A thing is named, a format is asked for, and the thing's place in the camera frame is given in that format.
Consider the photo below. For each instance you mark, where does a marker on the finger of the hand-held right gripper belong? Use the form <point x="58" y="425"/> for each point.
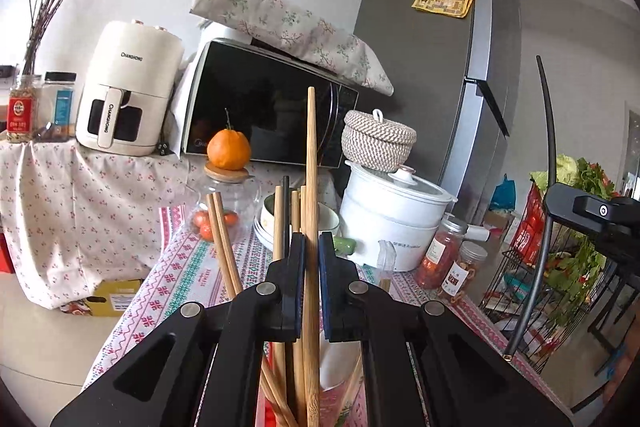
<point x="610" y="211"/>

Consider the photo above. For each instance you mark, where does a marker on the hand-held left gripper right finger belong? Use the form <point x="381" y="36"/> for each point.
<point x="326" y="287"/>

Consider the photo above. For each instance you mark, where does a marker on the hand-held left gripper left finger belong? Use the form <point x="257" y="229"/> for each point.
<point x="297" y="287"/>

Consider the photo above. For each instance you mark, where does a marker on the bunch of bamboo chopsticks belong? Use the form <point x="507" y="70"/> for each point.
<point x="225" y="252"/>

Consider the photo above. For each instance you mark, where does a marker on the white cup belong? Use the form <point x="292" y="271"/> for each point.
<point x="337" y="367"/>

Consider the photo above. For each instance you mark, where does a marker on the short black chopstick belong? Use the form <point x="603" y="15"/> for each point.
<point x="286" y="207"/>

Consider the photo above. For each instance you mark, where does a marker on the long bamboo chopstick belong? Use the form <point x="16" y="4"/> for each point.
<point x="311" y="157"/>

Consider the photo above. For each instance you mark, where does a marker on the coriander bunch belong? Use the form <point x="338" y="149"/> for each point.
<point x="590" y="257"/>

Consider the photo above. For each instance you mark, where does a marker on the black metal rack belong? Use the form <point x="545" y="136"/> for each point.
<point x="557" y="194"/>

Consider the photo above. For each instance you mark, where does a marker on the green lettuce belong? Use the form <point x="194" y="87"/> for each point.
<point x="567" y="167"/>

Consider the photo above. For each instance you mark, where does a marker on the glass door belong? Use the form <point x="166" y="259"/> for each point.
<point x="632" y="147"/>

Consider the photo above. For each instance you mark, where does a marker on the red snack packets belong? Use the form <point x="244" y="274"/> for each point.
<point x="530" y="232"/>

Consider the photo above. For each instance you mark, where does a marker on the white electric pot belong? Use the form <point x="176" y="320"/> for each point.
<point x="390" y="217"/>

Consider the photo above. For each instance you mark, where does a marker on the glass jar wooden lid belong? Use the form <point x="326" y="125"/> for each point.
<point x="240" y="197"/>

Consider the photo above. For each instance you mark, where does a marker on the blue plastic bag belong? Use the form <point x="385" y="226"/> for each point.
<point x="502" y="194"/>

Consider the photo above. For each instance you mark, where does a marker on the chili jar silver lid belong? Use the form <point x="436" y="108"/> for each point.
<point x="435" y="257"/>

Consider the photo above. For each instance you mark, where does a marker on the striped patterned tablecloth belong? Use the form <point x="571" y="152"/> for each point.
<point x="170" y="287"/>

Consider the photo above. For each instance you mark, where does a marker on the dried snack jar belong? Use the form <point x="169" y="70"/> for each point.
<point x="460" y="277"/>

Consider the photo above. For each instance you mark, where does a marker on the woven lidded basket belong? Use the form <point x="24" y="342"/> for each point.
<point x="375" y="142"/>

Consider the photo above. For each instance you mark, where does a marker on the orange with stem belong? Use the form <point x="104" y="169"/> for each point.
<point x="227" y="149"/>

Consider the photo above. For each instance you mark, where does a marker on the yellow cardboard box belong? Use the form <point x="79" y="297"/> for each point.
<point x="115" y="299"/>

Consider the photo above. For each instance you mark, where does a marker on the black power plug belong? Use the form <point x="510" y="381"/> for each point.
<point x="164" y="149"/>

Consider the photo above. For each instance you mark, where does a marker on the black microwave oven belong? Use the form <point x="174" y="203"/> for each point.
<point x="260" y="97"/>

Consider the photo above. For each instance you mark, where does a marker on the grey refrigerator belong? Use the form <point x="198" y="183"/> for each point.
<point x="425" y="82"/>

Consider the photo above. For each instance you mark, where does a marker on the white floral cloth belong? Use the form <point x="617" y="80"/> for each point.
<point x="75" y="207"/>

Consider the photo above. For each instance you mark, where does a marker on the floral pillow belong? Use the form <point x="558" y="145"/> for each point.
<point x="300" y="27"/>

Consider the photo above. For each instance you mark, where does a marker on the cream air fryer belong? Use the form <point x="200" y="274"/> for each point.
<point x="135" y="72"/>

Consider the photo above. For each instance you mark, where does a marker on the clear jar black lid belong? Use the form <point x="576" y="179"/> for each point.
<point x="60" y="107"/>

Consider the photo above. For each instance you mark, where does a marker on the red label grain jar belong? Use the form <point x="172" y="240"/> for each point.
<point x="22" y="117"/>

